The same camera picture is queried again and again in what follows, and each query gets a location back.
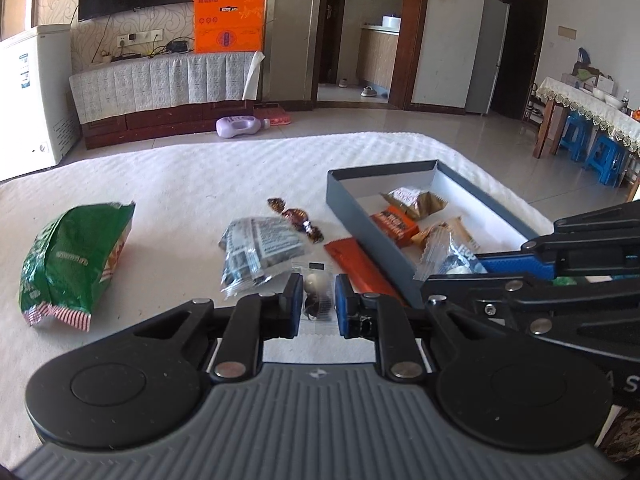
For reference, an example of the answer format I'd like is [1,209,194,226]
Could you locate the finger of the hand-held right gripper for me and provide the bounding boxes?
[420,272,640,356]
[475,201,640,281]

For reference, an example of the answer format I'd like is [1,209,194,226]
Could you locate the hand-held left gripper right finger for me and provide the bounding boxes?
[336,275,521,381]

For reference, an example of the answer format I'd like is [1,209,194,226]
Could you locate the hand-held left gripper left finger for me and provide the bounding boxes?
[132,274,303,381]

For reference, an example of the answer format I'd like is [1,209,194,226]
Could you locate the small clear candy packet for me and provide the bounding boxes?
[300,260,335,335]

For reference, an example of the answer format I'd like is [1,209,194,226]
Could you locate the long orange snack packet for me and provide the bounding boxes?
[324,239,406,307]

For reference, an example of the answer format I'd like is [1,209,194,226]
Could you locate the clear crinkled snack packet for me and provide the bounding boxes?
[414,232,488,281]

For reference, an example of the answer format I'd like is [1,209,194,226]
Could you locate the beige snack packet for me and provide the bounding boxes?
[412,216,481,257]

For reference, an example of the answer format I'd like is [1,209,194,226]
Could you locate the grey silver snack packet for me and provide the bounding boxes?
[218,216,305,302]

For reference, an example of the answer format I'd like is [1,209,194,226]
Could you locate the brown twisted candy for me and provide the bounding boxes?
[266,197,326,246]

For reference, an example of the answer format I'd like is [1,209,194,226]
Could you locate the grey cardboard box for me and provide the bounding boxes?
[326,160,541,308]

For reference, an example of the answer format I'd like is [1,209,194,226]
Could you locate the orange brown bar packet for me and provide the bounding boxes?
[370,205,421,247]

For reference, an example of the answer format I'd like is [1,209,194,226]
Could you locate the brown gold snack packet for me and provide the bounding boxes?
[382,187,446,221]

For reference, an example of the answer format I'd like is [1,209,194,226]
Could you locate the green snack bag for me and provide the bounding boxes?
[19,187,137,332]

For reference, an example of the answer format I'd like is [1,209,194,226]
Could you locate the dark patterned clothing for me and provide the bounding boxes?
[597,405,640,463]

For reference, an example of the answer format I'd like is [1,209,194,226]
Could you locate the blue plastic stool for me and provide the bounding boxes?
[557,112,594,163]
[584,135,631,187]

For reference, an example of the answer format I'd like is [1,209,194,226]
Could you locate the dining table with lace cloth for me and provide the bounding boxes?
[532,76,640,202]

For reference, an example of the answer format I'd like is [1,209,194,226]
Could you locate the purple plastic bottle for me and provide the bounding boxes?
[215,115,271,139]

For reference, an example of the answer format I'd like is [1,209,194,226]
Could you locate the pink plastic tray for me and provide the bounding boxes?
[254,105,294,127]

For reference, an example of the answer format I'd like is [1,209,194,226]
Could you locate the boxes on dining table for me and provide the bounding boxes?
[560,47,617,94]

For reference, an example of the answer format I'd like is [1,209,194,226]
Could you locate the grey refrigerator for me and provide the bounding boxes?
[465,0,511,116]

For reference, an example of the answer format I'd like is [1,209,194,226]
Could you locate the dark wooden television cabinet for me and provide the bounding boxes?
[80,100,256,150]

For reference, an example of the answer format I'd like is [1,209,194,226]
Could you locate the wooden kitchen cabinet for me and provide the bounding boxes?
[356,25,401,92]

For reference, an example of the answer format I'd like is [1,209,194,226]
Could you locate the white lace cloth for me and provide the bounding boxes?
[68,51,266,123]

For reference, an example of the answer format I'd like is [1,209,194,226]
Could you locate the dark wooden door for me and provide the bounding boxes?
[320,0,351,84]

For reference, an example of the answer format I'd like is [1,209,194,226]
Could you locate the orange cardboard box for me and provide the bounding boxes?
[193,0,267,54]

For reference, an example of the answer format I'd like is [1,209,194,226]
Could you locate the white chest freezer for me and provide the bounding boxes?
[0,24,83,182]

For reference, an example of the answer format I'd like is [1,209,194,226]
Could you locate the white wall outlets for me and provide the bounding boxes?
[117,30,163,44]

